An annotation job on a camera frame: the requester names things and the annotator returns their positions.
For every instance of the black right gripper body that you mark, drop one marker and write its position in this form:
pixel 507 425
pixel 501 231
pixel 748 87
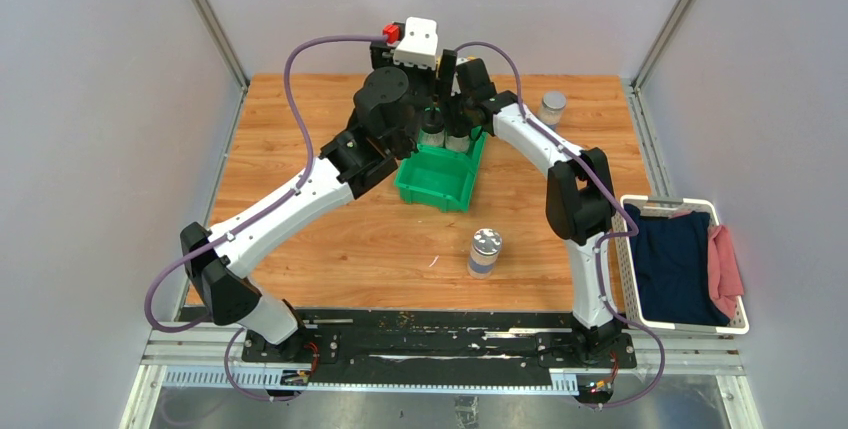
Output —
pixel 459 117

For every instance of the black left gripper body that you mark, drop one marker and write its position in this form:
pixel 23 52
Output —
pixel 421 80

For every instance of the black cap white powder jar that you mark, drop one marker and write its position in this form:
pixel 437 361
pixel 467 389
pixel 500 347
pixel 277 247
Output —
pixel 458 144

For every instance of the black cap salt jar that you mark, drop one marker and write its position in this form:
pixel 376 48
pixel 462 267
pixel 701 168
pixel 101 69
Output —
pixel 432 131

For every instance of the silver lid spice jar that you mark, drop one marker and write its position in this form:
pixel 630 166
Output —
pixel 551 108

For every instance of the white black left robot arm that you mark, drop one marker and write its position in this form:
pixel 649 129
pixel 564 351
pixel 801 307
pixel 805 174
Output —
pixel 382 130

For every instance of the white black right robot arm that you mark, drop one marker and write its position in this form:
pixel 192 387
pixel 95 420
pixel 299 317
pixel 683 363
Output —
pixel 579 204

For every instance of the green plastic triple bin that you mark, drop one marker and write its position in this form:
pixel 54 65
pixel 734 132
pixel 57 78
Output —
pixel 441 178

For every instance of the silver lid blue label jar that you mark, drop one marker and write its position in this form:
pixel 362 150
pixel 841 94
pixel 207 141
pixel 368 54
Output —
pixel 486 246

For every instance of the white plastic basket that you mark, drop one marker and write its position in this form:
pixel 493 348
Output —
pixel 655 206

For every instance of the dark blue cloth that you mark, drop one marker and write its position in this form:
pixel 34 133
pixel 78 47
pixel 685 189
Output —
pixel 670 264

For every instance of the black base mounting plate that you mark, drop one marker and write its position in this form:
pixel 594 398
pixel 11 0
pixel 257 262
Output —
pixel 421 348

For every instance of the pink cloth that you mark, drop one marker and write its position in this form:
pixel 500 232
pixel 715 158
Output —
pixel 724 282

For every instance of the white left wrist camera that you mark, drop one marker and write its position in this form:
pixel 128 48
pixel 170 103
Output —
pixel 414 43

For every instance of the aluminium corner frame post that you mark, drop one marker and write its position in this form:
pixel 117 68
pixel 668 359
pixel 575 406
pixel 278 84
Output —
pixel 222 42

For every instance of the right aluminium corner post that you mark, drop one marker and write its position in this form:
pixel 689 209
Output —
pixel 660 43

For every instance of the aluminium front rail frame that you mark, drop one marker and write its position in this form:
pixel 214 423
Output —
pixel 193 379

